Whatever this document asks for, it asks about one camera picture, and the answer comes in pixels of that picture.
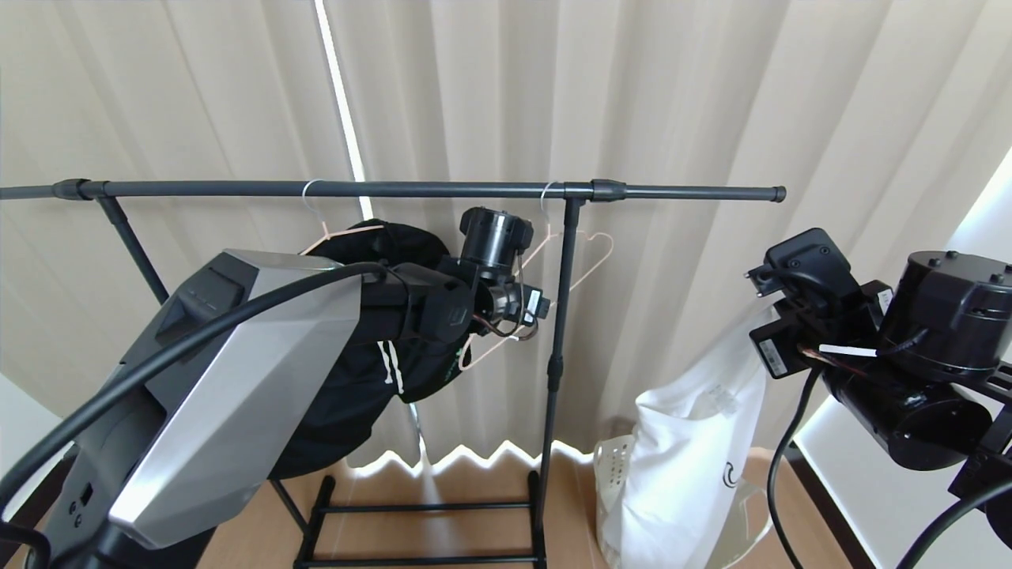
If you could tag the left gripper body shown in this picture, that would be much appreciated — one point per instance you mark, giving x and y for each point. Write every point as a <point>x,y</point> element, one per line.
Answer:
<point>510,304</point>

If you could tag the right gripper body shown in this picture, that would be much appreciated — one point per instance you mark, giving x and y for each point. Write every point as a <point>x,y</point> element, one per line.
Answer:
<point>822,332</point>

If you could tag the pink clothes hanger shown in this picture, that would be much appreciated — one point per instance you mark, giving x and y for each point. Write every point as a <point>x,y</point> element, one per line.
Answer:
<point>320,237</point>
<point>597,265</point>

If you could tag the white garment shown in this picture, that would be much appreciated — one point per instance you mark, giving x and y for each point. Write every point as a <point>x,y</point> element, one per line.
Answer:
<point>688,474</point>

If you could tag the black shorts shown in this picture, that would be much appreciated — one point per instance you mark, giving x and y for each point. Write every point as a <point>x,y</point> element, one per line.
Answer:
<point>340,411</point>

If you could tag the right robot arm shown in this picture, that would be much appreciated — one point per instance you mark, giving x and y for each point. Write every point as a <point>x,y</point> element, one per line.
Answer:
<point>941,316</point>

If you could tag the black clothes rack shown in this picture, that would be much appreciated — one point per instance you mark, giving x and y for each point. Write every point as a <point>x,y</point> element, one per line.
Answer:
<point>435,190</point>

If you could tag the white laundry basket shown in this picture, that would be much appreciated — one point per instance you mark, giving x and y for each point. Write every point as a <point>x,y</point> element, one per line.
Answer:
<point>613,466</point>

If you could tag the beige curtain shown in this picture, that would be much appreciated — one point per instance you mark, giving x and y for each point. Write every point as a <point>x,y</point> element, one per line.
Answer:
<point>672,95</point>

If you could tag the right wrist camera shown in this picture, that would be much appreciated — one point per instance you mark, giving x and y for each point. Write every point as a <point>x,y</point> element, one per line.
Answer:
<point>806,265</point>

